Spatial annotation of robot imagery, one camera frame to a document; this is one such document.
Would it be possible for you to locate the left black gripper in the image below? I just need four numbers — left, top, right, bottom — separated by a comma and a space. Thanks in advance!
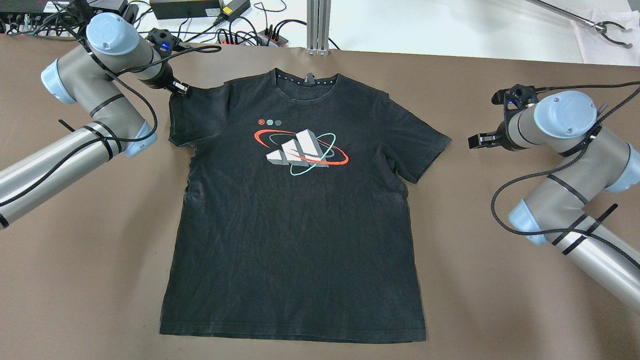
145, 28, 190, 96

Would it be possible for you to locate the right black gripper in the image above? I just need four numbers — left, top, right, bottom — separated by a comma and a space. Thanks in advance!
468, 84, 538, 151

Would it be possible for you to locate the black graphic t-shirt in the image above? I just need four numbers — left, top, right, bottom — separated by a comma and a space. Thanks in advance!
158, 68, 451, 344

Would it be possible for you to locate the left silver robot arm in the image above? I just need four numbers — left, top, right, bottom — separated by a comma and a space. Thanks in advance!
1, 13, 188, 229

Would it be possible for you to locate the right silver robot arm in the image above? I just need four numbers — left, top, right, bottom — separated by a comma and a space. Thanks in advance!
468, 84, 640, 312

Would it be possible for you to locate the red power strip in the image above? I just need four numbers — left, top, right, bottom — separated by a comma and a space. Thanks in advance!
214, 29, 290, 47

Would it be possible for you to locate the green handled reacher grabber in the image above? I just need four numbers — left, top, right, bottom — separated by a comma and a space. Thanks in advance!
526, 0, 633, 49

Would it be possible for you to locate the aluminium frame cage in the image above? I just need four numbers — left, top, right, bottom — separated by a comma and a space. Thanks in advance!
306, 0, 331, 56

